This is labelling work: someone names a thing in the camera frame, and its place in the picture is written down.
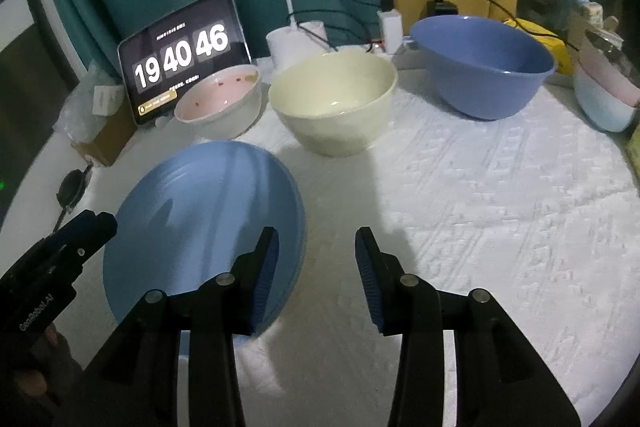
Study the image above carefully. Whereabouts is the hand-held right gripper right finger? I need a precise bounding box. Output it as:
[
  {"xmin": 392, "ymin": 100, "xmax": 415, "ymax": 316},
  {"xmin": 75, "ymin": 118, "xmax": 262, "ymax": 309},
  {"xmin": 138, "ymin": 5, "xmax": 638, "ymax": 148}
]
[{"xmin": 354, "ymin": 227, "xmax": 582, "ymax": 427}]

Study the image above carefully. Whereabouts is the small white box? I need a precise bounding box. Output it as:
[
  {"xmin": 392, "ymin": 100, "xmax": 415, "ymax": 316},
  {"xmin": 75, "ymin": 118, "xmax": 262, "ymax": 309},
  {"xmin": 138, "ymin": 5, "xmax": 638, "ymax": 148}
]
[{"xmin": 92, "ymin": 84, "xmax": 123, "ymax": 118}]

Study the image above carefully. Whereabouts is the black round device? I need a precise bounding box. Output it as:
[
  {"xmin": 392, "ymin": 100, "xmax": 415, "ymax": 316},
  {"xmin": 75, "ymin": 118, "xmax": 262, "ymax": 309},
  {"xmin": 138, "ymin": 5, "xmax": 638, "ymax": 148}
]
[{"xmin": 57, "ymin": 167, "xmax": 93, "ymax": 208}]

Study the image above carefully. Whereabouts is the pink spotted bowl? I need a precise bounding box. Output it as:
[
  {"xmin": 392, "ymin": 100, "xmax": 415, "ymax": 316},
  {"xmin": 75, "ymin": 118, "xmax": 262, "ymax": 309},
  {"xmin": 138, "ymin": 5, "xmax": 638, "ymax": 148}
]
[{"xmin": 174, "ymin": 64, "xmax": 263, "ymax": 141}]

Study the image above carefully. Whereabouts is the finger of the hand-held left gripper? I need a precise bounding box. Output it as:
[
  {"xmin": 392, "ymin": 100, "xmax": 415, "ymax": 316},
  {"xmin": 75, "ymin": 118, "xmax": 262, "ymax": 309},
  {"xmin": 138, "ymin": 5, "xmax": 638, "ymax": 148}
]
[
  {"xmin": 42, "ymin": 210, "xmax": 98, "ymax": 245},
  {"xmin": 55, "ymin": 213, "xmax": 119, "ymax": 265}
]

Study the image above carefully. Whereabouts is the yellow packet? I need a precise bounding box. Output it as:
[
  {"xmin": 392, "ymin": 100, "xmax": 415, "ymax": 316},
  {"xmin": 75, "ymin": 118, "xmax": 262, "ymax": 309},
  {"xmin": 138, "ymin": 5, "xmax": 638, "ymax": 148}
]
[{"xmin": 502, "ymin": 18, "xmax": 581, "ymax": 75}]

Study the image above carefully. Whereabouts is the person's left hand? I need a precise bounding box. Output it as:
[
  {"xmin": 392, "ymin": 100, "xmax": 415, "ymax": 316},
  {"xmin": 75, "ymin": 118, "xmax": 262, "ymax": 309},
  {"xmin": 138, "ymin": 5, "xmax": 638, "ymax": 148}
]
[{"xmin": 12, "ymin": 332, "xmax": 83, "ymax": 413}]

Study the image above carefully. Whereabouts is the white charger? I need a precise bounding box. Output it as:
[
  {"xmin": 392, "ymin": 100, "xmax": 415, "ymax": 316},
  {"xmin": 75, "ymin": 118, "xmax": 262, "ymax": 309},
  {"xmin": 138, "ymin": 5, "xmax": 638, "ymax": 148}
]
[{"xmin": 377, "ymin": 9, "xmax": 403, "ymax": 52}]

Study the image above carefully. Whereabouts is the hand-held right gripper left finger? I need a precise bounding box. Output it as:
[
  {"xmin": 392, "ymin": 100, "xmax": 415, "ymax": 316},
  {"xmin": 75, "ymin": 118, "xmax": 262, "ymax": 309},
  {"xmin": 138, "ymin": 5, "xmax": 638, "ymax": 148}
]
[{"xmin": 82, "ymin": 226, "xmax": 281, "ymax": 427}]

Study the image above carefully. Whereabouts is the light blue bowl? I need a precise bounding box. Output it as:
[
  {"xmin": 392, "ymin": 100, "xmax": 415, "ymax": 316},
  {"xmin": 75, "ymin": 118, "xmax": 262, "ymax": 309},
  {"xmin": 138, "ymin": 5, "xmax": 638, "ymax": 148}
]
[{"xmin": 572, "ymin": 72, "xmax": 638, "ymax": 132}]

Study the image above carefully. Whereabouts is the white textured tablecloth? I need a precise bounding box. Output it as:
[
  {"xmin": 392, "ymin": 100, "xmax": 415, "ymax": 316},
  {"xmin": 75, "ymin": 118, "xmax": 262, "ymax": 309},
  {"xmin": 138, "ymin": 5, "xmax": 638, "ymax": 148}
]
[{"xmin": 65, "ymin": 49, "xmax": 640, "ymax": 427}]

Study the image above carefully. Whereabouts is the white plastic basket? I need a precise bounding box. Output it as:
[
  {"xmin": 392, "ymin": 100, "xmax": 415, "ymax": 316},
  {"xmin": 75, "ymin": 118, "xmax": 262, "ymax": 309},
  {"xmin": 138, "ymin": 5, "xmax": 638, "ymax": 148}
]
[{"xmin": 582, "ymin": 2, "xmax": 627, "ymax": 45}]

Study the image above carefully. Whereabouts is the large blue bowl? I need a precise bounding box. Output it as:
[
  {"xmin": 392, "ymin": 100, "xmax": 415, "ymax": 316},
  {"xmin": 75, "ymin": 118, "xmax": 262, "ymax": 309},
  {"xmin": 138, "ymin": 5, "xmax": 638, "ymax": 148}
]
[{"xmin": 410, "ymin": 16, "xmax": 557, "ymax": 122}]

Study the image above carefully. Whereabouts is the clear plastic bag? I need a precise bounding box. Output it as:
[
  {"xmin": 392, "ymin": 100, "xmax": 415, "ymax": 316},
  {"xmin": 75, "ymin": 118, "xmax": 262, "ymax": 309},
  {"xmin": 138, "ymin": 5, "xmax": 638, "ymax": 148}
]
[{"xmin": 50, "ymin": 62, "xmax": 126, "ymax": 142}]

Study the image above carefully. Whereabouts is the tablet showing clock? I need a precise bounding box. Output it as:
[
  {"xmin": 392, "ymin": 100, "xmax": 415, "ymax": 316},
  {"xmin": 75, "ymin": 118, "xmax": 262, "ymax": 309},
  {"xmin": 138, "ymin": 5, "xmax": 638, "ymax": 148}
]
[{"xmin": 117, "ymin": 0, "xmax": 252, "ymax": 126}]

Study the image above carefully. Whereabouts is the pink steel-lined bowl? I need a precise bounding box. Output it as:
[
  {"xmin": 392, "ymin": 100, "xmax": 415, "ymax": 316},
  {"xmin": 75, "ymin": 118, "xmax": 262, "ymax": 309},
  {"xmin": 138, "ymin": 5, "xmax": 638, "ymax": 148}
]
[{"xmin": 580, "ymin": 29, "xmax": 640, "ymax": 108}]

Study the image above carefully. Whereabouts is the white power strip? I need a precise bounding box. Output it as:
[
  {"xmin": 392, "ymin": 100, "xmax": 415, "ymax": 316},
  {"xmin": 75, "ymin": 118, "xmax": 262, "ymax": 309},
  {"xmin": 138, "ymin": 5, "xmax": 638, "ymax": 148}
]
[{"xmin": 372, "ymin": 34, "xmax": 426, "ymax": 70}]

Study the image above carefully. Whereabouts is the cream bowl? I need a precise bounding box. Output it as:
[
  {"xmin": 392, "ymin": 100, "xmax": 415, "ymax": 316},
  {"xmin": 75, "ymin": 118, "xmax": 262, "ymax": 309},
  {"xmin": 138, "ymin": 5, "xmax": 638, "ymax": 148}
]
[{"xmin": 268, "ymin": 53, "xmax": 399, "ymax": 158}]

